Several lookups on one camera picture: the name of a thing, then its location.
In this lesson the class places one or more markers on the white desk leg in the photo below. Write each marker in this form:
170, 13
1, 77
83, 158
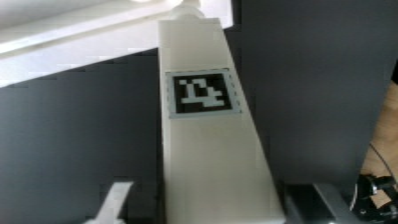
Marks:
218, 178

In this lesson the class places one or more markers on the white desk tabletop panel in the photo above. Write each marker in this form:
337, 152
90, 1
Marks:
95, 18

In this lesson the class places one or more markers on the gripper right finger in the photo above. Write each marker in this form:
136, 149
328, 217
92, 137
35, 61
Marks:
316, 205

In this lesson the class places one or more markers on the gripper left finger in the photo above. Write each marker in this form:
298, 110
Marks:
129, 205

